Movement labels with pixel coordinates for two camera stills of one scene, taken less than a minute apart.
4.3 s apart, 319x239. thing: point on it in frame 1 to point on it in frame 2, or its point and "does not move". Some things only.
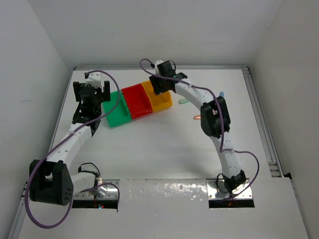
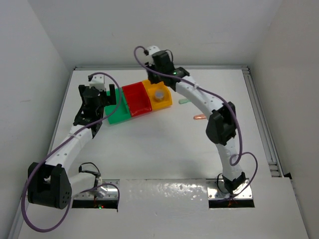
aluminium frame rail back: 176,67 does not move
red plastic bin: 138,101 does not move
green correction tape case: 183,101 does not move
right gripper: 158,88 to 154,79
